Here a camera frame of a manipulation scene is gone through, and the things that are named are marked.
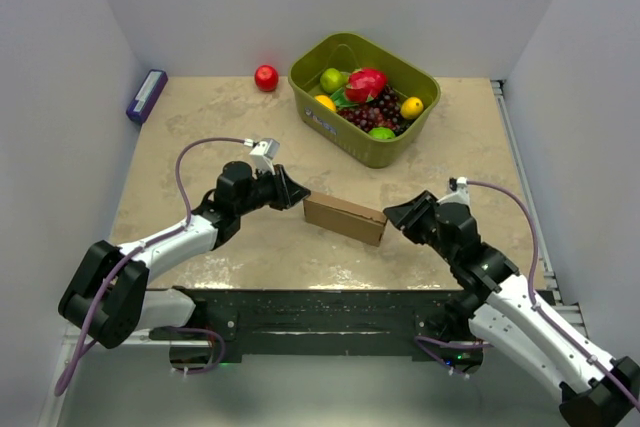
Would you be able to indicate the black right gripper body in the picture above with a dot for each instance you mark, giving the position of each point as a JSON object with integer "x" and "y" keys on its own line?
{"x": 428, "y": 235}

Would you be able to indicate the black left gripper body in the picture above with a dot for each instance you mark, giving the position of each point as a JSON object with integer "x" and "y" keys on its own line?
{"x": 261, "y": 195}

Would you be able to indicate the brown cardboard paper box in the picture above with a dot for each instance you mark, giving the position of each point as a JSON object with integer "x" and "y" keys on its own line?
{"x": 345, "y": 218}

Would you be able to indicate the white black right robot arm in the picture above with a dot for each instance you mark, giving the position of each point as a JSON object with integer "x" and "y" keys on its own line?
{"x": 499, "y": 306}

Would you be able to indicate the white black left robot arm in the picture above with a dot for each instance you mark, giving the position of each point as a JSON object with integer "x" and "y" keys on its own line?
{"x": 108, "y": 297}

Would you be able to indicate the purple rectangular box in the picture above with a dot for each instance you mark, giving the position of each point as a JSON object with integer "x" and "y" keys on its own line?
{"x": 142, "y": 104}

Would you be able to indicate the green lime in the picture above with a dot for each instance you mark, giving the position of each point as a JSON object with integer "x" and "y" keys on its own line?
{"x": 382, "y": 133}

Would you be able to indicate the orange fruit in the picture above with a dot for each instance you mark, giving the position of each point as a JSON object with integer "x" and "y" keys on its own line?
{"x": 326, "y": 101}

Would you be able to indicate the yellow lemon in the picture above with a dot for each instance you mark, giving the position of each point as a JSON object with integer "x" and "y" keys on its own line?
{"x": 411, "y": 108}

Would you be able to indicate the purple grape bunch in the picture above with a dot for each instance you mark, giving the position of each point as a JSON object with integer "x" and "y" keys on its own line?
{"x": 383, "y": 111}

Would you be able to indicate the red apple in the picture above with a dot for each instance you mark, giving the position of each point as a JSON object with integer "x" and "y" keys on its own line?
{"x": 266, "y": 78}

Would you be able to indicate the green apple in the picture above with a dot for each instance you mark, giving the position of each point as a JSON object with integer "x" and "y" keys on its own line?
{"x": 332, "y": 80}

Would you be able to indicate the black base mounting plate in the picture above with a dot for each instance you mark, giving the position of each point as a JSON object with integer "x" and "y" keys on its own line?
{"x": 419, "y": 324}

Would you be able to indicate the red dragon fruit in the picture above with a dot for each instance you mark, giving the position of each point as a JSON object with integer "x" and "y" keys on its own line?
{"x": 364, "y": 85}

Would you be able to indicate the green plastic tub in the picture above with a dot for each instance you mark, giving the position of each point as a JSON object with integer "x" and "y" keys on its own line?
{"x": 349, "y": 52}

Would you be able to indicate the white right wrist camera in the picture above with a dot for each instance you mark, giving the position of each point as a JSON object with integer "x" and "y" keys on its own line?
{"x": 458, "y": 191}

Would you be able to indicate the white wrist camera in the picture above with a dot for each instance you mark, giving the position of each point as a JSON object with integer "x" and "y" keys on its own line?
{"x": 262, "y": 154}
{"x": 458, "y": 191}

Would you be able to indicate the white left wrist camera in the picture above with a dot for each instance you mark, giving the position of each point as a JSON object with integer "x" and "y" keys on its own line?
{"x": 262, "y": 154}

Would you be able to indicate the aluminium rail frame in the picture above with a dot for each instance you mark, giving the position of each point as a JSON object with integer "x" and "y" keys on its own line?
{"x": 514, "y": 135}

